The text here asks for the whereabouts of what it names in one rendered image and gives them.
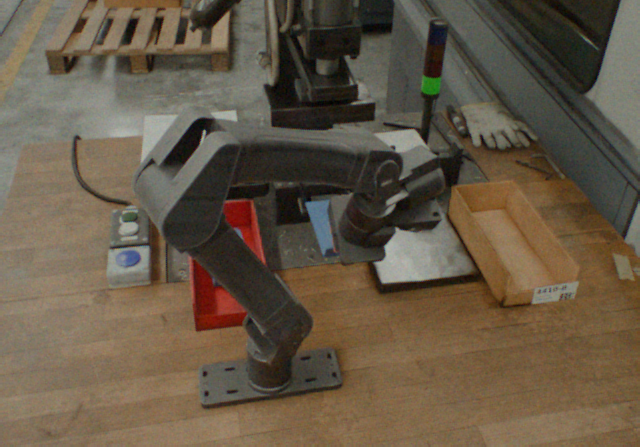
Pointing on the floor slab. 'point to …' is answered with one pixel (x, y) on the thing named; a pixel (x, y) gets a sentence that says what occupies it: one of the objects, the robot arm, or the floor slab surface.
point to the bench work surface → (474, 408)
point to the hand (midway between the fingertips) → (345, 248)
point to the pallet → (145, 36)
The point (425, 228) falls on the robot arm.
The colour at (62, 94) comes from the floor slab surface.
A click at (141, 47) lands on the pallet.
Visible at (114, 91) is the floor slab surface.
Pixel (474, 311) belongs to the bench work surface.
